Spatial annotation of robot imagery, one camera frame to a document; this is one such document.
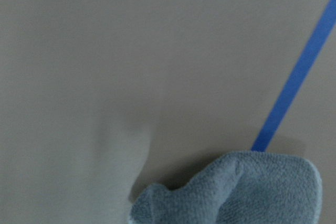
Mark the grey wiping cloth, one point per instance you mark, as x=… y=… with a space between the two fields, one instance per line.
x=238 y=187

